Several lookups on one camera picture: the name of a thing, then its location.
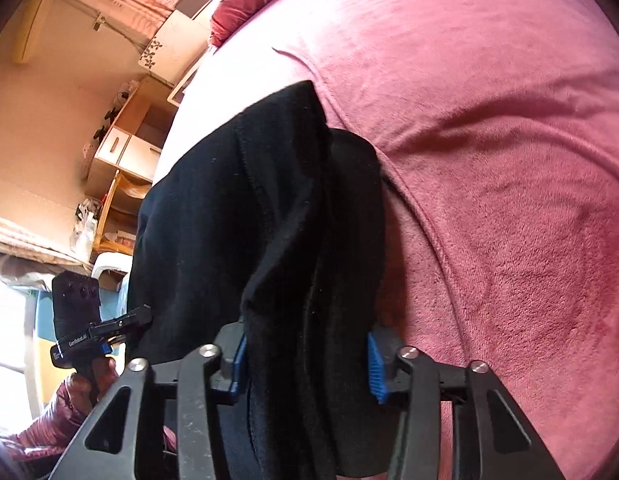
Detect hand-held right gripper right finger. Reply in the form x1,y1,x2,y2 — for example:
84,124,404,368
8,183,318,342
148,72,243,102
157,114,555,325
366,328,566,480

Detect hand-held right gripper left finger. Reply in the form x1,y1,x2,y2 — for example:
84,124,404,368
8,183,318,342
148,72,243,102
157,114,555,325
48,321,249,480

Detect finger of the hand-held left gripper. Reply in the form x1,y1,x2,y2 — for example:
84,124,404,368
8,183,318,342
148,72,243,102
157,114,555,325
100,332,131,357
90,304,154,337

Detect black pants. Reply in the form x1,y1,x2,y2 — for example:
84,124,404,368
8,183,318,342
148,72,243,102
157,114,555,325
126,80,390,480

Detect person's left forearm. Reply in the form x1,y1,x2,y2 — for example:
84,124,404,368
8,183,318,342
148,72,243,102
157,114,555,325
0,377,179,461

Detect person's left hand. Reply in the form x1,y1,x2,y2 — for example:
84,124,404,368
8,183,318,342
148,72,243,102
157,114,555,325
70,356,124,413

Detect white stool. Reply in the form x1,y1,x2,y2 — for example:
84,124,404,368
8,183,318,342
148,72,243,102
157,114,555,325
91,251,134,283

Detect clear plastic bags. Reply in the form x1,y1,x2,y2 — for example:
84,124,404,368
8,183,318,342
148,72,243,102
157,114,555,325
71,199,101,262

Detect curved wooden shelf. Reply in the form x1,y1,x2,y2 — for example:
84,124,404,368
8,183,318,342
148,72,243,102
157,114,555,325
94,170,151,257

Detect wooden cabinet white doors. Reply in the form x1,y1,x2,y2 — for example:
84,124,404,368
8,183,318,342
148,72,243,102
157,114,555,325
84,77,178,183

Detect pink bed blanket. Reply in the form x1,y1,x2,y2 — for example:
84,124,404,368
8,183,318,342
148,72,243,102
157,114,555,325
152,0,619,480

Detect cream air conditioner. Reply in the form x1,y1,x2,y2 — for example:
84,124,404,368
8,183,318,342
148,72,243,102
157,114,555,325
12,0,56,64

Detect dark headboard white floral ends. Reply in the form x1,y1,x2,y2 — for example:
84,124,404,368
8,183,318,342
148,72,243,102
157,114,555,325
138,0,228,86

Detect red comforter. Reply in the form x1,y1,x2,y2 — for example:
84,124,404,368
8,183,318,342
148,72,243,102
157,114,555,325
210,0,290,48

